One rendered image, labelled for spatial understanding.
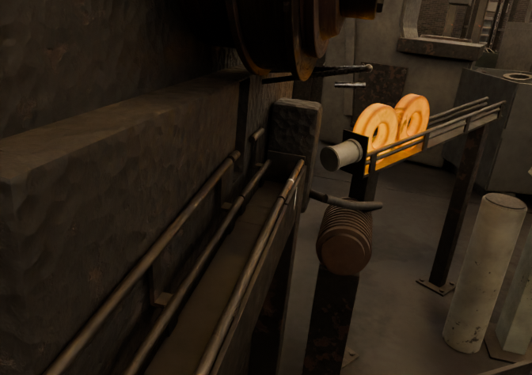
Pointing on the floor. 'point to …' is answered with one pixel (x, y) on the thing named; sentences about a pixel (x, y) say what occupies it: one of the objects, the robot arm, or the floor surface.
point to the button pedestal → (514, 316)
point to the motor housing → (336, 285)
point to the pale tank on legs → (495, 11)
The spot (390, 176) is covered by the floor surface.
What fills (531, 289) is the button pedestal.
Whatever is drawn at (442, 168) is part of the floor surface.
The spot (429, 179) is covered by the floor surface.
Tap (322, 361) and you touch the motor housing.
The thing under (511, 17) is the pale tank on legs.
